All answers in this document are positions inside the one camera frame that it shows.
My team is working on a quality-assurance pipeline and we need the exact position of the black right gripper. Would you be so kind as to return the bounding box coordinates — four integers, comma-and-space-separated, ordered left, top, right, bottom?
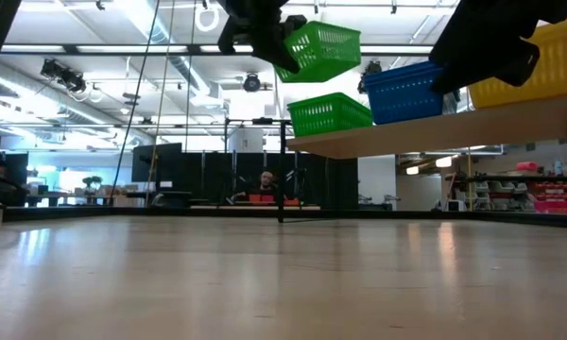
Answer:
427, 35, 541, 94

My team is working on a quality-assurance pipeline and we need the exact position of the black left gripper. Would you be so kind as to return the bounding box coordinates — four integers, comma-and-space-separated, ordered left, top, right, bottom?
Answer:
215, 0, 309, 76

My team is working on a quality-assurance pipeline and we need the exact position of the background black gantry frame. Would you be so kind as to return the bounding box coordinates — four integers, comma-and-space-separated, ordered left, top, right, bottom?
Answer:
223, 116, 294, 212

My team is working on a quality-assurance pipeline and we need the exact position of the black background partition wall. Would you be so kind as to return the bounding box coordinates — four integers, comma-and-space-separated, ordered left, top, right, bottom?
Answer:
181, 150, 360, 213

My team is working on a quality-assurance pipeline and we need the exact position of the yellow plastic slotted basket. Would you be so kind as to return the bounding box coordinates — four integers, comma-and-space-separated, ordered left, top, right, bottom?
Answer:
467, 16, 567, 111

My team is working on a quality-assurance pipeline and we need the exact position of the round black ceiling spotlight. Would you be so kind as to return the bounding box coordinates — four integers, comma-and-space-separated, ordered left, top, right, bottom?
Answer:
242, 72, 263, 94

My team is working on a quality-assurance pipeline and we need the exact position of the long overhead light bar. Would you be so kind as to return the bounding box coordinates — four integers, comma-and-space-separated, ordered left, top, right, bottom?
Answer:
0, 42, 436, 58

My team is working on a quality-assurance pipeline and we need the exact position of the black ceiling spotlight cluster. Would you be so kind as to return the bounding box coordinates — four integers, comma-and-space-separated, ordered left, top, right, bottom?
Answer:
40, 58, 89, 94

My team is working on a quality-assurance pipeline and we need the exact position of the rack of red bins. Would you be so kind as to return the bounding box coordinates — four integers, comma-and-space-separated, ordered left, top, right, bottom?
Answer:
531, 180, 567, 214

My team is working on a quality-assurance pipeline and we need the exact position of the green plastic slotted basket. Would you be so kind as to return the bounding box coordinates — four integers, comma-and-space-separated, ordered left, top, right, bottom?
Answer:
286, 92, 374, 139
273, 20, 363, 84

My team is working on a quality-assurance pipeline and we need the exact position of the small potted plant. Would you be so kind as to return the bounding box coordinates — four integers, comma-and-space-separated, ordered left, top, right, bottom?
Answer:
81, 175, 104, 195

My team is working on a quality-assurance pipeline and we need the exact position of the blue plastic slotted basket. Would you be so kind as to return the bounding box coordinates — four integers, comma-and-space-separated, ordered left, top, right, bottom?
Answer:
361, 59, 462, 127

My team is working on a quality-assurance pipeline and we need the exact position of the white cylindrical tank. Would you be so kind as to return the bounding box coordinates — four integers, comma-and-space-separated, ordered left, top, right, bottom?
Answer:
229, 127, 266, 153

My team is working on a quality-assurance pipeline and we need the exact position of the wooden shelf with black legs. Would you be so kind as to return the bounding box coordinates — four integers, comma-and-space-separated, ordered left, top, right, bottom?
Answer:
277, 92, 567, 231

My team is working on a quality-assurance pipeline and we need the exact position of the black background monitor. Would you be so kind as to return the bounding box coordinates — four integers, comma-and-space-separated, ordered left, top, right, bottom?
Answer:
130, 142, 184, 184

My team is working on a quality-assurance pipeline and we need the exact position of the thin black hanging cable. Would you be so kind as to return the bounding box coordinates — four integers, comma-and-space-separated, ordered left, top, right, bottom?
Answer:
107, 0, 163, 208

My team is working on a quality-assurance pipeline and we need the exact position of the person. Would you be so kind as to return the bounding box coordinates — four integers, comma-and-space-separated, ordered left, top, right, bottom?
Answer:
238, 169, 287, 204

